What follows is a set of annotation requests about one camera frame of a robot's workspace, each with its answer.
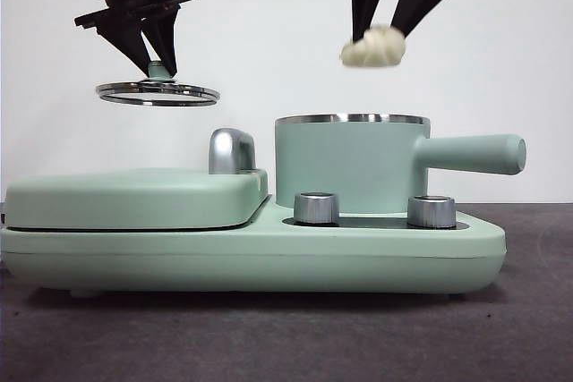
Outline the silver control knob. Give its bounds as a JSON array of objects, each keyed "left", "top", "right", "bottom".
[
  {"left": 293, "top": 192, "right": 340, "bottom": 225},
  {"left": 406, "top": 195, "right": 457, "bottom": 228}
]

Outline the silver griddle cover handle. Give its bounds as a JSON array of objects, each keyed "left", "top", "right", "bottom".
[{"left": 208, "top": 128, "right": 257, "bottom": 176}]

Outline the twisted bun with green specks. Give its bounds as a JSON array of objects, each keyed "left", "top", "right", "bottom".
[{"left": 338, "top": 23, "right": 406, "bottom": 69}]

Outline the glass pot lid green knob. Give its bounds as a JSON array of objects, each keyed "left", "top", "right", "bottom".
[{"left": 95, "top": 61, "right": 221, "bottom": 109}]

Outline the green pot with side handle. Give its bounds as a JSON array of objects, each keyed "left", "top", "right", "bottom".
[{"left": 273, "top": 112, "right": 527, "bottom": 215}]

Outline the green breakfast machine base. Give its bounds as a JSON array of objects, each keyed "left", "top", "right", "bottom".
[{"left": 0, "top": 196, "right": 507, "bottom": 301}]

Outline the black control panel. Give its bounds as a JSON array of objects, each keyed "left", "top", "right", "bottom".
[{"left": 282, "top": 216, "right": 458, "bottom": 230}]

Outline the green griddle cover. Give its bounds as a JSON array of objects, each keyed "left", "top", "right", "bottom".
[{"left": 4, "top": 166, "right": 269, "bottom": 230}]

